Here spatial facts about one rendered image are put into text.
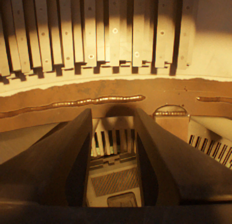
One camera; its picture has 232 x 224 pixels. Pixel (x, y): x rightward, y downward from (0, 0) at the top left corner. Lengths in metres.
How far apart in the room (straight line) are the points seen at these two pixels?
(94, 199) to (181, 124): 1.46
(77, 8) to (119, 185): 1.46
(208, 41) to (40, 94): 0.21
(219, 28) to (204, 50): 0.03
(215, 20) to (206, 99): 0.09
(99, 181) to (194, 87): 1.39
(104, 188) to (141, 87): 1.40
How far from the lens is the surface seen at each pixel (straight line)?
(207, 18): 0.28
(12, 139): 0.35
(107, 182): 1.60
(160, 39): 0.22
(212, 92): 0.28
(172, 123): 0.26
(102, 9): 0.23
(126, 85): 0.25
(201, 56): 0.27
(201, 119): 0.42
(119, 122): 0.67
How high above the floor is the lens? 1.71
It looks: 82 degrees down
